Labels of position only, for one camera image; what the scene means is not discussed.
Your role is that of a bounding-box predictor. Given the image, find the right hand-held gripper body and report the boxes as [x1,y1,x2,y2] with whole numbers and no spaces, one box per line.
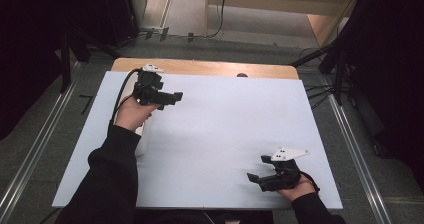
[257,147,311,193]

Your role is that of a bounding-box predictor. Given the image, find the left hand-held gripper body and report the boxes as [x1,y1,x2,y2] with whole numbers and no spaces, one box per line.
[132,63,168,106]

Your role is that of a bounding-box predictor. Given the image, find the person's right hand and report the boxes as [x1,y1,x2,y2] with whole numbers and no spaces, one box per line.
[276,174,318,203]

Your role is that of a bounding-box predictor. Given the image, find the person's left hand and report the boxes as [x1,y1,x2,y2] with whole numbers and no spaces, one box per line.
[113,95,161,133]

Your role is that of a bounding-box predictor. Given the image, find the wooden table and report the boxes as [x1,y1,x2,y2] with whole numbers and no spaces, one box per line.
[110,57,300,81]

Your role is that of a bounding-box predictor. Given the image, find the black cabinet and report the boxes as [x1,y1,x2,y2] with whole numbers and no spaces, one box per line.
[99,0,142,49]

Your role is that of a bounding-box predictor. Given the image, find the black stand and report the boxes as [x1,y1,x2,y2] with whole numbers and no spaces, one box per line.
[289,38,353,107]
[59,28,122,94]

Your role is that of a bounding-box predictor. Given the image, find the black curtain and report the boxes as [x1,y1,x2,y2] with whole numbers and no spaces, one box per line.
[0,0,111,142]
[336,0,424,192]

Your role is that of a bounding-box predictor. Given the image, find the black hand strap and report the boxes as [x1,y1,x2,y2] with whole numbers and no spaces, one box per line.
[299,171,321,194]

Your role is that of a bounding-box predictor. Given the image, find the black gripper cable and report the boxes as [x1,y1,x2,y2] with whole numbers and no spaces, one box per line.
[109,67,143,127]

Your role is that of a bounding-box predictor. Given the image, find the metal floor rail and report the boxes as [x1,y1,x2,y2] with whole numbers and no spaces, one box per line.
[0,61,82,215]
[328,93,392,224]

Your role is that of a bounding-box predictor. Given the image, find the black floor cables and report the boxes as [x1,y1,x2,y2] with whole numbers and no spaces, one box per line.
[298,46,336,111]

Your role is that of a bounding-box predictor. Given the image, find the black hanging cable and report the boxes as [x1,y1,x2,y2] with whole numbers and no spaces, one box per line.
[205,0,229,40]

